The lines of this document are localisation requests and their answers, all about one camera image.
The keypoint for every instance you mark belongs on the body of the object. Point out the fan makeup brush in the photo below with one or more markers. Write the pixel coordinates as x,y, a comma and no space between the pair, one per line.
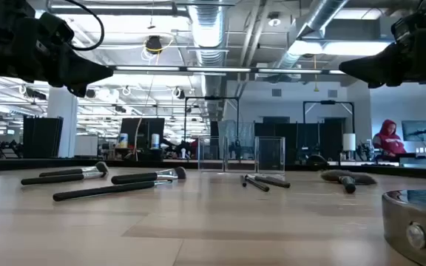
331,175

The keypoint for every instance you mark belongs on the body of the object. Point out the large-head thick makeup brush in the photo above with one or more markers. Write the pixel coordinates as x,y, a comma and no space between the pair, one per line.
135,178

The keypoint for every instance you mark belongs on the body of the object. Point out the short thin black brush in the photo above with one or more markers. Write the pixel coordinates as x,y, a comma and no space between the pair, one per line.
243,181

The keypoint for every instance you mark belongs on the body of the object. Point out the white building column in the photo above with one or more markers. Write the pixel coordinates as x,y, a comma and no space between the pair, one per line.
63,122

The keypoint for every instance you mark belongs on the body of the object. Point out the white board panel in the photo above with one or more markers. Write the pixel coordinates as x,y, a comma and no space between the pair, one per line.
86,146

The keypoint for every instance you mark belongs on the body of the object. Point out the black partition panel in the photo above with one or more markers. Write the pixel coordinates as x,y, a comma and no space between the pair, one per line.
41,136

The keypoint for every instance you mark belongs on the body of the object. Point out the person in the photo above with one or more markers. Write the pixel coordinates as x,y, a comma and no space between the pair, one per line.
388,142

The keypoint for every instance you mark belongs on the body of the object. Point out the yellow hanging pendant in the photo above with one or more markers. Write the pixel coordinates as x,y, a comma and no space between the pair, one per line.
316,88

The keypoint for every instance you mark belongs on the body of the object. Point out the white cylinder lamp shade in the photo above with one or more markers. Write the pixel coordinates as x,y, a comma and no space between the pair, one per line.
349,142

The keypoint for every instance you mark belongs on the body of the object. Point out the white wipes canister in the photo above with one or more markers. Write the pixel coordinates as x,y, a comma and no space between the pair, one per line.
123,141
155,141

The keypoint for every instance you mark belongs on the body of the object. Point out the black desk monitors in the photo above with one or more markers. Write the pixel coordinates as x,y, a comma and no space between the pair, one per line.
142,129

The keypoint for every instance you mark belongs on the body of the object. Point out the clear acrylic brush organizer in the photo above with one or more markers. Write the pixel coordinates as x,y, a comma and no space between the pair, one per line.
270,155

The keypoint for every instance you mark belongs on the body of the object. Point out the overhead LED light bar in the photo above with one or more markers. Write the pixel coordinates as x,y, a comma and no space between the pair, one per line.
216,69

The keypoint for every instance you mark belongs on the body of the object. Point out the black background frame stand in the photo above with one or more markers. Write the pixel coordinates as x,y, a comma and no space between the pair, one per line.
327,102
213,98

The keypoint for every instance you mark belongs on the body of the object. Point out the wall-mounted screen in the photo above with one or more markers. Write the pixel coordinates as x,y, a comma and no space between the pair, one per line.
418,130

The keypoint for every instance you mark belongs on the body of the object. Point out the black table border rail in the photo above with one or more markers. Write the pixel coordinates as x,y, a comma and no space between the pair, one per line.
50,163

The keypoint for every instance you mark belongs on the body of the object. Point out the silver ribbed ceiling duct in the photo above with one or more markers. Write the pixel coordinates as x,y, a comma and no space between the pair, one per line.
207,29

